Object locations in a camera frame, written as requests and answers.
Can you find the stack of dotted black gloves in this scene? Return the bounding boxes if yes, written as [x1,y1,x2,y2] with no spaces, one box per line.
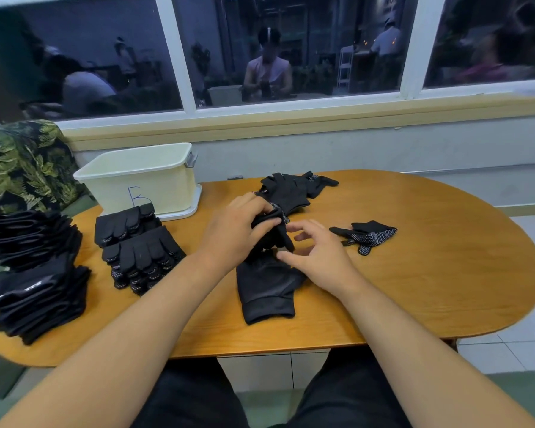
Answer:
[94,202,187,296]

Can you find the green leaf print cushion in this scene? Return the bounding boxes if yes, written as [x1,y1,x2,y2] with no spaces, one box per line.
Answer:
[0,119,88,215]

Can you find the black knit glove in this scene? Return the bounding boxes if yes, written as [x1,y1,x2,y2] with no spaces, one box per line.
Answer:
[236,206,308,326]

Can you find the stack of wrapped black gloves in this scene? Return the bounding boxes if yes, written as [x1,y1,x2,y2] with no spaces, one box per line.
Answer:
[0,209,92,346]

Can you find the black trousers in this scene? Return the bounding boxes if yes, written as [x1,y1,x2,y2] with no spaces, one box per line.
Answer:
[130,347,412,428]

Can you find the wooden window sill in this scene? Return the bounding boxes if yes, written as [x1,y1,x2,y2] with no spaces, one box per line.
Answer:
[62,94,535,152]

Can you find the cream plastic bin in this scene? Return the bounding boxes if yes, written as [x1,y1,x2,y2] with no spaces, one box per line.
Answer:
[73,142,199,217]

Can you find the black glove with white dots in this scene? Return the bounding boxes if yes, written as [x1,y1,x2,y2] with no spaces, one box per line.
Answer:
[329,220,398,257]

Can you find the person's left forearm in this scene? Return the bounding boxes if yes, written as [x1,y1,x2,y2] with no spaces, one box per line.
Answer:
[0,256,232,428]

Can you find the person's right hand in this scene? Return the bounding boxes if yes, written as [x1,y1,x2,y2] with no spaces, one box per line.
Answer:
[276,219,363,302]

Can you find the pile of black gloves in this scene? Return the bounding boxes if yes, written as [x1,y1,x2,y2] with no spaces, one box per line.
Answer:
[254,170,340,217]

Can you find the person's left hand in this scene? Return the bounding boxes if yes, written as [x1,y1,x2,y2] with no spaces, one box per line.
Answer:
[196,193,282,281]

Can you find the white window frame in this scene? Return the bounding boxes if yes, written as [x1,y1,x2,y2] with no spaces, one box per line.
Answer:
[0,0,535,130]

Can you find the person's right forearm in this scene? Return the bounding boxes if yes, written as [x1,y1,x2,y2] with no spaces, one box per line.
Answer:
[338,281,535,428]

